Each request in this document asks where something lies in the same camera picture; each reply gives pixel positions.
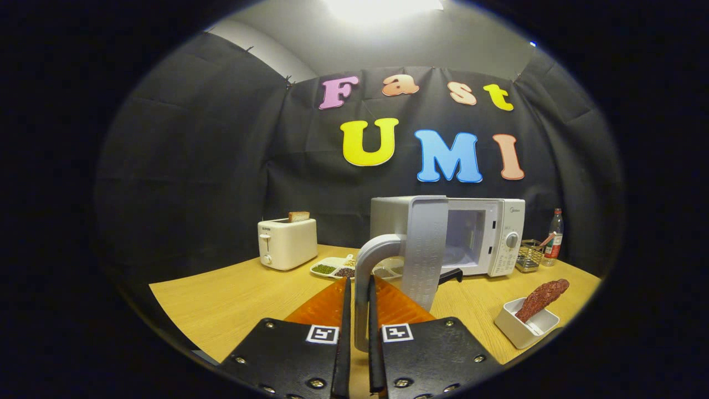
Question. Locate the white rectangular dish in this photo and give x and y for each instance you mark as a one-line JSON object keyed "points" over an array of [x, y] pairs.
{"points": [[520, 332]]}

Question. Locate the white divided bean plate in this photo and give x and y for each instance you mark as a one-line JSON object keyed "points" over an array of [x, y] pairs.
{"points": [[332, 269]]}

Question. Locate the white toaster oven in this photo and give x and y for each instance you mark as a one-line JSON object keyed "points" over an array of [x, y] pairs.
{"points": [[498, 221]]}

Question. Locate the clear bottle red label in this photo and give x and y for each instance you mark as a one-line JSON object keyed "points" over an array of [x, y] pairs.
{"points": [[554, 244]]}

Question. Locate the toasted bread slice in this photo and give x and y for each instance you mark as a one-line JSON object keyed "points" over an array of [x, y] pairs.
{"points": [[299, 216]]}

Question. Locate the red-brown meat piece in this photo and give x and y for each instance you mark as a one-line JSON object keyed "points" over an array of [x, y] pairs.
{"points": [[543, 296]]}

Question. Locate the pink utensil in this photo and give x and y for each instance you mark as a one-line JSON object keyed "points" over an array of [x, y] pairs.
{"points": [[547, 239]]}

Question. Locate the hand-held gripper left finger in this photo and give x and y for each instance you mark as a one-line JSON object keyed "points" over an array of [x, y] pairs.
{"points": [[344, 354]]}

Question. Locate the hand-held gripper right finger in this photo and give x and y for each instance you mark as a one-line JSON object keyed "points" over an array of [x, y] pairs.
{"points": [[375, 360]]}

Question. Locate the cream bread toaster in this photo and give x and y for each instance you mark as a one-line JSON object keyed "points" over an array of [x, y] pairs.
{"points": [[288, 244]]}

